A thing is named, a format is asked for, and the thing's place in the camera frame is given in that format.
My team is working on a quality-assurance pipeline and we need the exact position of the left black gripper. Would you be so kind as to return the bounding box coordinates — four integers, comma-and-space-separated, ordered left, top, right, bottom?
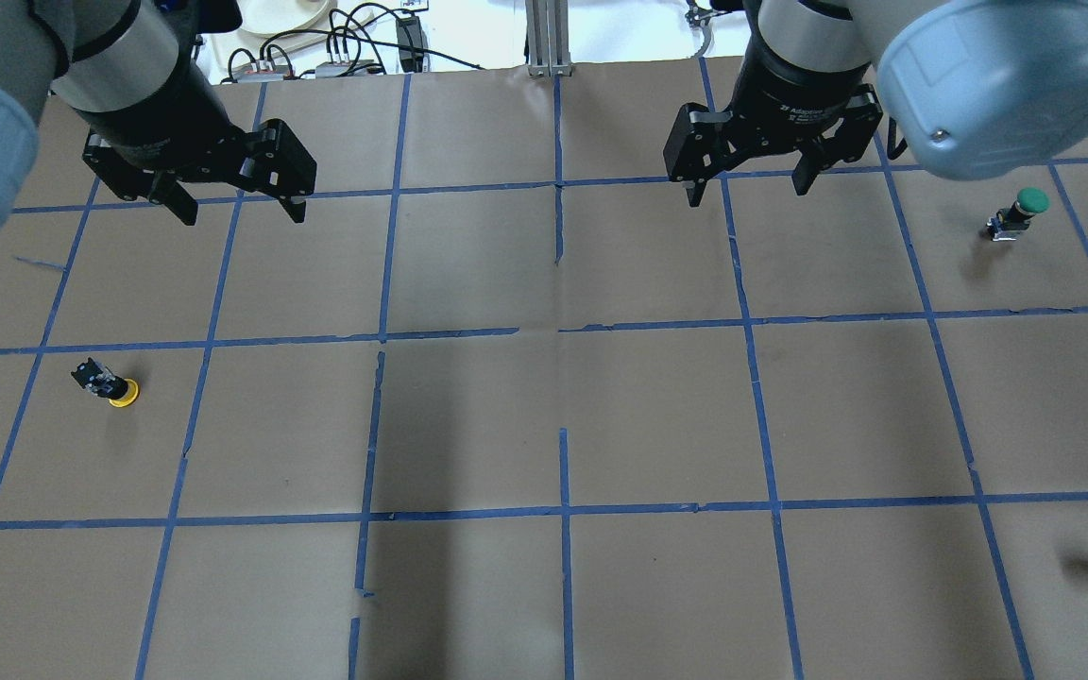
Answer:
81, 90, 318, 227

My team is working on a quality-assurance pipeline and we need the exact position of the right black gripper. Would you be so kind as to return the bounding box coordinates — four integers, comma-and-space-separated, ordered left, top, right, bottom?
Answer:
664, 42, 885, 208

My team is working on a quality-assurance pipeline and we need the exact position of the yellow push button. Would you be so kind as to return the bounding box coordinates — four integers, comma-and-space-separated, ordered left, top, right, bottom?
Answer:
72, 357, 140, 408

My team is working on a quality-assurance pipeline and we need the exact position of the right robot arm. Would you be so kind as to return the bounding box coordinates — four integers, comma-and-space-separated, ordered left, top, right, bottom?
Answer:
662, 1, 1088, 207

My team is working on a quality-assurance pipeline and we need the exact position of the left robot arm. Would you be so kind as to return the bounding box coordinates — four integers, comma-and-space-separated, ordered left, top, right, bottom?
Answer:
0, 1, 318, 228

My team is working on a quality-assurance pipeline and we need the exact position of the green push button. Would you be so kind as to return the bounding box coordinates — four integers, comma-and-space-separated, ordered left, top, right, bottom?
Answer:
981, 188, 1050, 244

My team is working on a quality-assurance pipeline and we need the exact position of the usb hub adapter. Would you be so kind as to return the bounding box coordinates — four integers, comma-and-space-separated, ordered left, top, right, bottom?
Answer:
314, 59, 383, 78
233, 59, 289, 82

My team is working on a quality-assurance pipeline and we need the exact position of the beige tray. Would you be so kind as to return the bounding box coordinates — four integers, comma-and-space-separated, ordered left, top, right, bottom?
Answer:
206, 1, 358, 67

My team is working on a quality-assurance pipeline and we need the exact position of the beige plate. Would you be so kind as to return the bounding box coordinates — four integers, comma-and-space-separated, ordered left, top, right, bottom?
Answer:
237, 0, 335, 38

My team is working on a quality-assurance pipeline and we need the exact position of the black power adapter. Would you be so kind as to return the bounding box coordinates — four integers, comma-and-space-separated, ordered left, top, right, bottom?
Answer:
396, 13, 426, 73

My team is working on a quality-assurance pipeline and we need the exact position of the brown paper table cover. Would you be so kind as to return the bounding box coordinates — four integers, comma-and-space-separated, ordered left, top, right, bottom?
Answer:
0, 58, 1088, 679

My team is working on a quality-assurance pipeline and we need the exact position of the aluminium frame post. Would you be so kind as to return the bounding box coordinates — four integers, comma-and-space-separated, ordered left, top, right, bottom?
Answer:
526, 0, 573, 78

